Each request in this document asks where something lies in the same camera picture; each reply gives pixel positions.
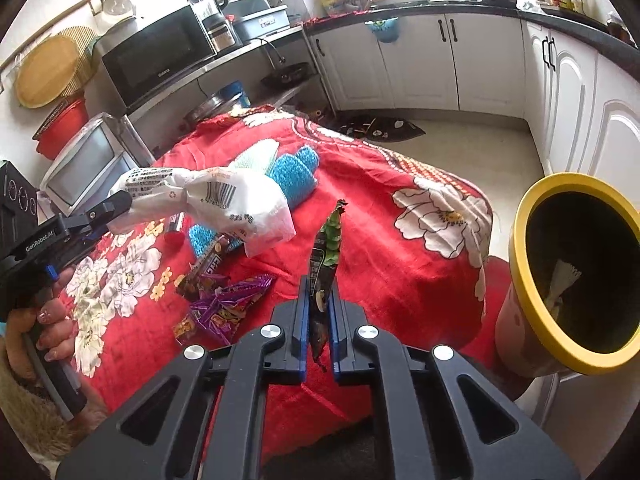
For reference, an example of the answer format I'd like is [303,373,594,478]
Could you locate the brown woven basket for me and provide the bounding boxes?
[32,95,83,141]

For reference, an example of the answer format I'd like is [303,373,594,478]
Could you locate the yellow-rimmed trash bin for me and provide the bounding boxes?
[492,172,640,378]

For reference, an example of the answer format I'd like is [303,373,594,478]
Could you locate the round bamboo tray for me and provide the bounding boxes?
[14,35,81,109]

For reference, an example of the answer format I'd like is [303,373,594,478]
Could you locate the round bamboo mat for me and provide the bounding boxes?
[55,26,101,93]

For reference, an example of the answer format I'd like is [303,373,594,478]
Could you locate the long brown snack wrapper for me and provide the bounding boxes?
[175,236,243,303]

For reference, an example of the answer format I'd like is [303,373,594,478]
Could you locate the white plastic cover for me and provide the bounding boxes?
[101,0,146,18]

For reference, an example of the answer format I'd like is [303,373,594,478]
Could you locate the black snack packet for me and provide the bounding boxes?
[307,200,348,373]

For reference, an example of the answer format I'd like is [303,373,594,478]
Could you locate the large steel pot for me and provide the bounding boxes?
[182,92,241,128]

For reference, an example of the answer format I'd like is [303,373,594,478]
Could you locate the blue scrub cloth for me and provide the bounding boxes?
[267,145,321,208]
[187,222,228,257]

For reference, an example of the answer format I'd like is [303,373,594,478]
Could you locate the grey plastic box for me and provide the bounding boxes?
[227,0,291,43]

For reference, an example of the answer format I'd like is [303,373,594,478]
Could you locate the plastic drawer cabinet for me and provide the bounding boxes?
[39,112,153,216]

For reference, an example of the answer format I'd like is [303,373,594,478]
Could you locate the blue pot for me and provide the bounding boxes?
[217,81,251,108]

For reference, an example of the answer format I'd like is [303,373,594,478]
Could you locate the green sponge cloth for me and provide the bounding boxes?
[227,139,281,176]

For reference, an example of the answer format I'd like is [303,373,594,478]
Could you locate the wooden rolling pin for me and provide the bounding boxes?
[0,0,93,73]

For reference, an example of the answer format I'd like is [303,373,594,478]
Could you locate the orange and purple snack wrapper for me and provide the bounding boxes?
[172,305,251,347]

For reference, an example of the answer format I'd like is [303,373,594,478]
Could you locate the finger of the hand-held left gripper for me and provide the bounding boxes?
[57,216,113,249]
[85,190,134,222]

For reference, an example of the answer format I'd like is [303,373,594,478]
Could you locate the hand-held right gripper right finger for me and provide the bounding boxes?
[330,280,582,480]

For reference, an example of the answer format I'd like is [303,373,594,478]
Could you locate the metal shelf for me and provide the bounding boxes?
[120,22,341,161]

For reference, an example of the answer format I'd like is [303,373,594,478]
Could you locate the black kitchen countertop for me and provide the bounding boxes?
[300,2,640,63]

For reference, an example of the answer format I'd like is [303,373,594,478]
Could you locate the white kitchen cabinets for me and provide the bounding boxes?
[305,10,640,241]

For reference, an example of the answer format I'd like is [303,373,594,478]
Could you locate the person's left forearm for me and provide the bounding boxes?
[0,350,108,480]

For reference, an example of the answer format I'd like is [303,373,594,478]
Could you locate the black microwave oven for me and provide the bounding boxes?
[95,4,218,111]

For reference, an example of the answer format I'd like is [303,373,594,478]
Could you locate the blue hanging basket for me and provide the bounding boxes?
[365,17,403,45]

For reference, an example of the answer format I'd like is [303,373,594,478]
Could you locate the small red can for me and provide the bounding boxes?
[164,211,187,246]

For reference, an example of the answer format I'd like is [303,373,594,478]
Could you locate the person's left hand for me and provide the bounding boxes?
[2,266,78,382]

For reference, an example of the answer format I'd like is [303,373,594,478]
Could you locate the black wok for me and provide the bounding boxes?
[260,62,311,88]

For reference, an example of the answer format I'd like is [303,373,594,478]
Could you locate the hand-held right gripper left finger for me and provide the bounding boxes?
[55,275,311,480]

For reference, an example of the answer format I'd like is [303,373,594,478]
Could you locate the red floral blanket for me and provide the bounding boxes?
[65,107,513,456]

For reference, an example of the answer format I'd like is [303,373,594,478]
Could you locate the dark floor mat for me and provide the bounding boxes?
[332,112,426,146]

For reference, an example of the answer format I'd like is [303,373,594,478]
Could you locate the white printed plastic bag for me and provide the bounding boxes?
[107,165,296,256]

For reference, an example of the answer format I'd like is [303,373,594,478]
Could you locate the red plastic basin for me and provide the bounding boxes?
[32,97,91,161]

